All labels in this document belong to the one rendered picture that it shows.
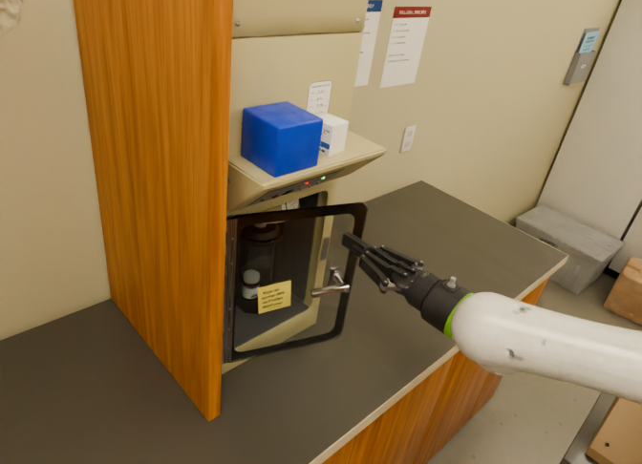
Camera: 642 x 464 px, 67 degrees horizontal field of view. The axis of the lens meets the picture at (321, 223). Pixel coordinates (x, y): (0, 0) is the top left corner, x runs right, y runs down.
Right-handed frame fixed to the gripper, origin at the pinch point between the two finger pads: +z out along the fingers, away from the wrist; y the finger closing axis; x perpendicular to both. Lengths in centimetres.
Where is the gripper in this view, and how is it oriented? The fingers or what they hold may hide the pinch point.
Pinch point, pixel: (356, 245)
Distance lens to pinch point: 104.3
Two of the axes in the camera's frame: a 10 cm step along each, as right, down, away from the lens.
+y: -7.2, 2.8, -6.3
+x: -1.3, 8.4, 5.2
